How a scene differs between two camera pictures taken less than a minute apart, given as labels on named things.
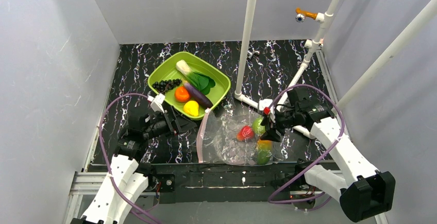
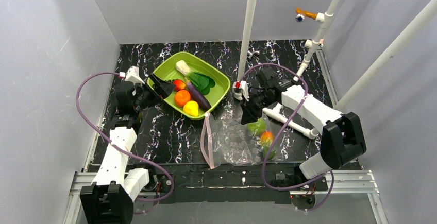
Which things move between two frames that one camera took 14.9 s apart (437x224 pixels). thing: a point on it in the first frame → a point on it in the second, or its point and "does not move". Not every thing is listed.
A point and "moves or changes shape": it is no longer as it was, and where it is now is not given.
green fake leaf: [199, 81] does not move
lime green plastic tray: [188, 85] does not move
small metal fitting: [253, 54] does not move
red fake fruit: [246, 133] → [179, 85]
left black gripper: [172, 121] → [151, 88]
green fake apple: [256, 126] does not move
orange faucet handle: [308, 14] does not move
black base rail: [225, 182] does not move
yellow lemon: [191, 107] does not move
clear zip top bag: [233, 138] moves or changes shape
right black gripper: [278, 122] → [251, 103]
